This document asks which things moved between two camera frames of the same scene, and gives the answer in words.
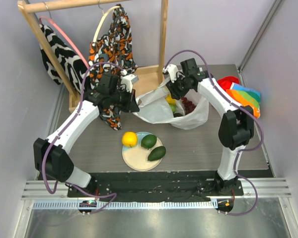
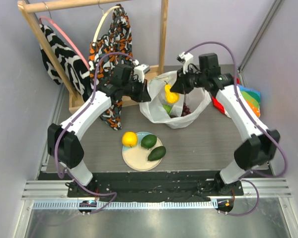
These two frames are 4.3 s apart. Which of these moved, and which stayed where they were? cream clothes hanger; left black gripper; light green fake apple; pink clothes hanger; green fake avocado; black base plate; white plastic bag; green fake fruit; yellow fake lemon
Moved: left black gripper; white plastic bag; light green fake apple
Stayed: yellow fake lemon; pink clothes hanger; green fake fruit; cream clothes hanger; black base plate; green fake avocado
